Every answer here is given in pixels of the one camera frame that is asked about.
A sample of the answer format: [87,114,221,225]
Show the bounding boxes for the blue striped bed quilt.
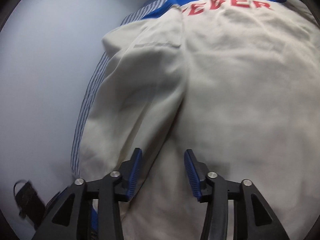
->
[71,0,167,178]

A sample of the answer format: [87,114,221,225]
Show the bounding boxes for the white and blue jacket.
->
[78,0,319,239]

